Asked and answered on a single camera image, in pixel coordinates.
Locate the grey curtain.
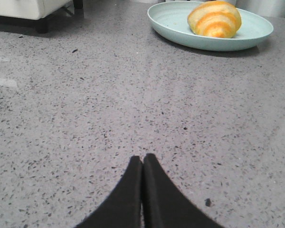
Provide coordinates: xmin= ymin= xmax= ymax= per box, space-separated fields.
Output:
xmin=232 ymin=0 xmax=285 ymax=19

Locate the orange striped croissant bread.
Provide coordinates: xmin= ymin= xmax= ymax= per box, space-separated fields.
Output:
xmin=187 ymin=0 xmax=242 ymax=38

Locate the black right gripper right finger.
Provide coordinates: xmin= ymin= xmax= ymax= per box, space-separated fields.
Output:
xmin=142 ymin=153 xmax=222 ymax=228

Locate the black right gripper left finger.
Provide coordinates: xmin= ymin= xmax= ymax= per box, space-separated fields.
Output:
xmin=76 ymin=156 xmax=143 ymax=228

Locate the light green plate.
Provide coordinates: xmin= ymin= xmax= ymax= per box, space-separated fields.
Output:
xmin=147 ymin=1 xmax=274 ymax=51

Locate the white toaster oven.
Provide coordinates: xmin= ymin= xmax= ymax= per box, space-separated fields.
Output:
xmin=0 ymin=0 xmax=71 ymax=34

